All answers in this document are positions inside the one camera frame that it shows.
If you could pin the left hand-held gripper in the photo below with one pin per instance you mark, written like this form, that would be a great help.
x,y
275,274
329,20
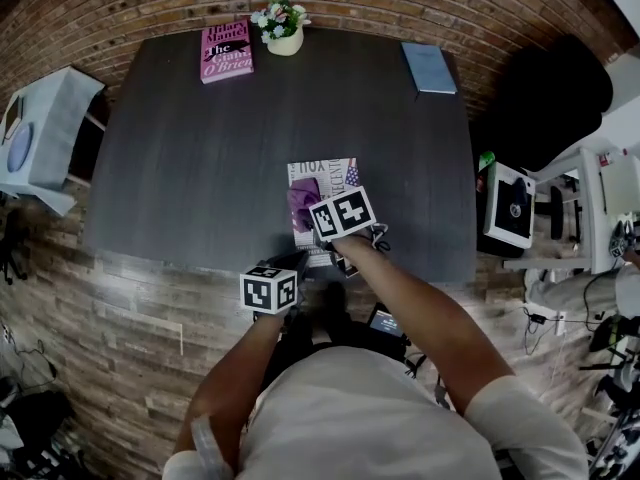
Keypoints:
x,y
260,290

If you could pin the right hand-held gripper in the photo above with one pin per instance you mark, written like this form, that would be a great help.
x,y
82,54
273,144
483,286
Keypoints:
x,y
342,213

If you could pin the purple cloth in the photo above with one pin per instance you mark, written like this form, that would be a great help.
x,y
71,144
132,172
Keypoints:
x,y
302,195

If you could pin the white printed flag book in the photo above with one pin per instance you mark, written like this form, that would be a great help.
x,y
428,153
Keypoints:
x,y
330,173

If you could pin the person's right forearm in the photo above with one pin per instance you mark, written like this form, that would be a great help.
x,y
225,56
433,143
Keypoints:
x,y
415,308

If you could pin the person's left forearm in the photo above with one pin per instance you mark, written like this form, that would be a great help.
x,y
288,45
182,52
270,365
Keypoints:
x,y
235,383

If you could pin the pink book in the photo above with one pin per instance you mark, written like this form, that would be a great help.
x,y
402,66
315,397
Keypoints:
x,y
227,53

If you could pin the person's black shoe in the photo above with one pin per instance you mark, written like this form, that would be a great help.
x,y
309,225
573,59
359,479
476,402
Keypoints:
x,y
334,298

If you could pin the person's black trousers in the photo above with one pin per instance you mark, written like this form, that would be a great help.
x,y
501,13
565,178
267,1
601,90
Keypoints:
x,y
345,335

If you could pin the black device with screen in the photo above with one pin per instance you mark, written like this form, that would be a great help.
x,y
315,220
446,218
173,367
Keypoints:
x,y
386,320

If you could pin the person's white shirt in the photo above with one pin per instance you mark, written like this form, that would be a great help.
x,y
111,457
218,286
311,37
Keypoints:
x,y
360,418

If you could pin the potted white flower plant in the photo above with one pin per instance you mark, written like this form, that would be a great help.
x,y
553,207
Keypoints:
x,y
285,43

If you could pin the green can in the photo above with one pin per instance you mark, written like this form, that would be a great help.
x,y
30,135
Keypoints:
x,y
486,162

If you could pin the blue notebook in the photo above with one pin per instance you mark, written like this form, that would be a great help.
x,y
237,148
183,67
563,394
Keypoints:
x,y
430,68

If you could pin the white box with black print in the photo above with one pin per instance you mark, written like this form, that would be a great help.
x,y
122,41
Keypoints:
x,y
507,208

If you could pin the black office chair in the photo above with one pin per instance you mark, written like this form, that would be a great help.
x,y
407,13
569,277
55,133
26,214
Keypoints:
x,y
545,108

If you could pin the white desk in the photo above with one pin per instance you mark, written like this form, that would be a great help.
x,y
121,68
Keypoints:
x,y
590,203

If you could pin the black equipment stand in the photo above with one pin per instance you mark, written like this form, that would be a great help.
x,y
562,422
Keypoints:
x,y
10,248

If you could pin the blue round plate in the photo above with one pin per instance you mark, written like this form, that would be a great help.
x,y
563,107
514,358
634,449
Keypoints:
x,y
20,148

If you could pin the brown tablet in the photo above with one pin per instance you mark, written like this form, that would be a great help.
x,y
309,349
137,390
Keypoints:
x,y
12,115

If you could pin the white open box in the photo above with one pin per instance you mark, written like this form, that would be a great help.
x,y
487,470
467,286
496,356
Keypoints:
x,y
622,183

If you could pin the black round device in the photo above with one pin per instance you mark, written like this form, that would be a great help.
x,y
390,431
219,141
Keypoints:
x,y
615,333

